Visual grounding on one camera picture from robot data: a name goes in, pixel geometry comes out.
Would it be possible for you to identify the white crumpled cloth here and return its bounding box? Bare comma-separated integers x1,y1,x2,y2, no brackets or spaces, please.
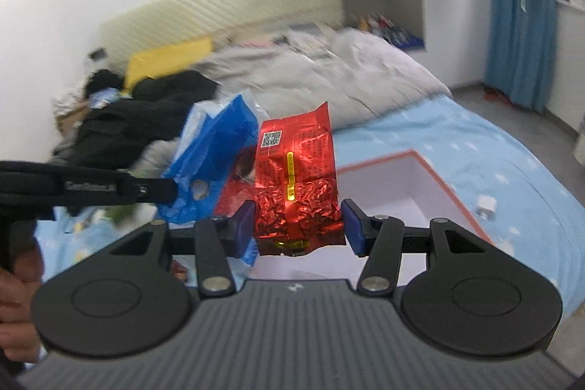
52,91,88,117

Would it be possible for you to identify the black jacket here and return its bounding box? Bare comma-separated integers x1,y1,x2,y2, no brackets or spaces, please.
52,70,221,165

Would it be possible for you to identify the blue curtain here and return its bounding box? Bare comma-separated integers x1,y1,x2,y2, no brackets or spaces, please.
484,0,561,115

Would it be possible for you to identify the person's left hand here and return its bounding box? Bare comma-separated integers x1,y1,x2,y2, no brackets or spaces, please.
0,244,44,366

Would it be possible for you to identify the cream padded headboard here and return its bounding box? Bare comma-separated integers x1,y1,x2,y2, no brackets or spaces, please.
99,0,346,66

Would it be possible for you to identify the white charger plug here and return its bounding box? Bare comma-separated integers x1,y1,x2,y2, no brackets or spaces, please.
475,196,497,222

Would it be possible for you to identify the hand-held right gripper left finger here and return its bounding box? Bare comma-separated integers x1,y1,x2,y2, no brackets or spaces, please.
110,200,255,296

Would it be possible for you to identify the red foil packet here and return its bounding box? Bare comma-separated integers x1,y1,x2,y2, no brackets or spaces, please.
253,101,347,258

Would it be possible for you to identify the blue plastic bag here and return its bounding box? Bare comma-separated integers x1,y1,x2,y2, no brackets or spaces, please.
162,91,261,267

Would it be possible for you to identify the yellow pillow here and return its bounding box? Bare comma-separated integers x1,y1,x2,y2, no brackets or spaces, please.
124,36,215,92

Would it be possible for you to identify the light grey duvet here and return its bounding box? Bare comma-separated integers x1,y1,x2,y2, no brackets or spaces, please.
137,24,453,171

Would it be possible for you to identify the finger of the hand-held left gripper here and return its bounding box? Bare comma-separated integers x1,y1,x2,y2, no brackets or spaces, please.
120,176,179,204

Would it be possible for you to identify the row of small shelf bottles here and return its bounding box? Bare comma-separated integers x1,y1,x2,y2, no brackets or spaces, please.
359,12,427,51

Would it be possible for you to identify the orange cardboard box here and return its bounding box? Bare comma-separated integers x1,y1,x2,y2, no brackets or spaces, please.
247,149,497,282

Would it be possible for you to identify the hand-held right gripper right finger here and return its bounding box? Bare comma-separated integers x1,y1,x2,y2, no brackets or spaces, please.
340,199,497,296

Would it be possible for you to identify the light blue printed bed sheet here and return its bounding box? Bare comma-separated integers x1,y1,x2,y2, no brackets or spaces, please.
34,93,585,327

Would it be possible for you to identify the blue printed packet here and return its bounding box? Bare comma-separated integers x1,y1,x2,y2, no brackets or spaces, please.
88,88,122,108

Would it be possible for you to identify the black bag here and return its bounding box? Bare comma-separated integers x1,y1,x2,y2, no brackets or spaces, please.
82,69,127,96

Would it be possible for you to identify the red printed snack packet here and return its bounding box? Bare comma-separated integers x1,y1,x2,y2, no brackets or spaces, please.
215,145,259,217

